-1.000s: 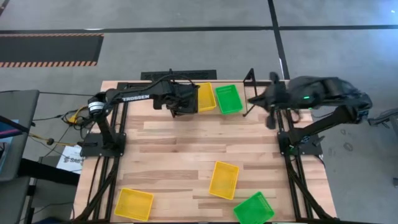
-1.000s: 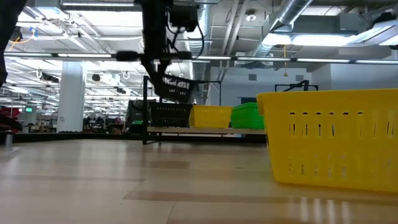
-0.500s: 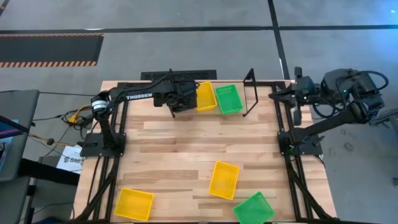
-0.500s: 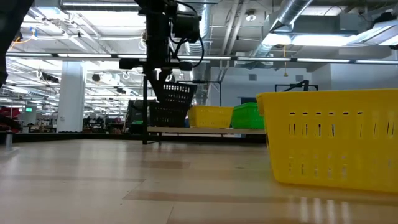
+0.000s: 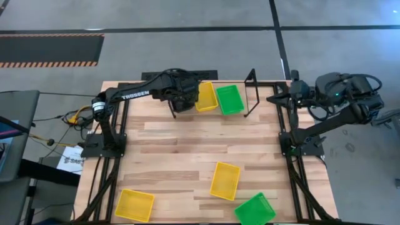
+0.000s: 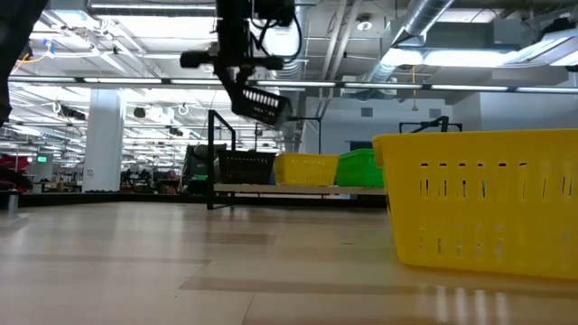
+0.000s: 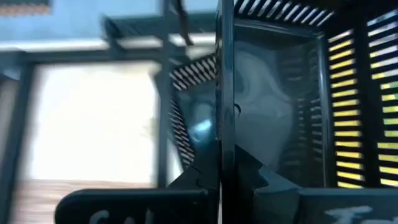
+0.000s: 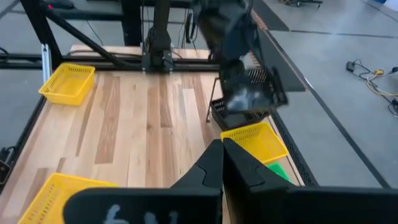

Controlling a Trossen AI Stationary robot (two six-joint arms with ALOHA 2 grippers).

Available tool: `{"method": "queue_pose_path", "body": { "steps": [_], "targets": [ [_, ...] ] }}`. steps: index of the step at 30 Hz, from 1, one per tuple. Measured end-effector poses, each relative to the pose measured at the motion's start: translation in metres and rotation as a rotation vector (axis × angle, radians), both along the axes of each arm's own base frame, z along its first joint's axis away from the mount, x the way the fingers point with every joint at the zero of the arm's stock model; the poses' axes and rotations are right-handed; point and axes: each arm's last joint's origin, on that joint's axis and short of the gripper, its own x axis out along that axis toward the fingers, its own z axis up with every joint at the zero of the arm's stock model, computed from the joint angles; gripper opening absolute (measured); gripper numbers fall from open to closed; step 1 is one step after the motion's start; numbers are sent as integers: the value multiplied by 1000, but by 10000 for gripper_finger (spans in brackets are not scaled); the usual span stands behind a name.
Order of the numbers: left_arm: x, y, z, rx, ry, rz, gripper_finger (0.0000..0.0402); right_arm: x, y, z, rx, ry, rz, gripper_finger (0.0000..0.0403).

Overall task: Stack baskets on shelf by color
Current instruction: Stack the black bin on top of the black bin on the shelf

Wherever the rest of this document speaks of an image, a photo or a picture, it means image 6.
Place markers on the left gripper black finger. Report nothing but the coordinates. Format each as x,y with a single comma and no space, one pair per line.
228,90
245,79

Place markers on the yellow plastic slotted basket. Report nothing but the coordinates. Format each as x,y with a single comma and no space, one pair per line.
307,171
496,203

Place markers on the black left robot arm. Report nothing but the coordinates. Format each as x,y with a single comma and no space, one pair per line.
13,45

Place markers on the black bulky equipment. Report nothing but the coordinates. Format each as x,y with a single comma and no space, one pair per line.
196,162

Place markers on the round ceiling detector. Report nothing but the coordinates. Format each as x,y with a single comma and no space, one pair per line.
364,25

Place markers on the white square pillar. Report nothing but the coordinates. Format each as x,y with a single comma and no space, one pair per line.
104,144

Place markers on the person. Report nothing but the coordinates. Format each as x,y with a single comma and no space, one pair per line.
13,173

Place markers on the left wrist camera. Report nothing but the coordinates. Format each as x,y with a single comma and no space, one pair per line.
273,11

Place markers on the black background station frame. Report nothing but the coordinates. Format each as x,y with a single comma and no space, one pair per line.
311,119
456,123

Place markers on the long ceiling light rail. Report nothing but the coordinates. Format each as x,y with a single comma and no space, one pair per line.
122,80

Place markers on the narrow silver spiral duct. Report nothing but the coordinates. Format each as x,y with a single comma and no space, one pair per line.
424,18

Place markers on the gray metal post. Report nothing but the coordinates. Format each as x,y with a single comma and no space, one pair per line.
12,203

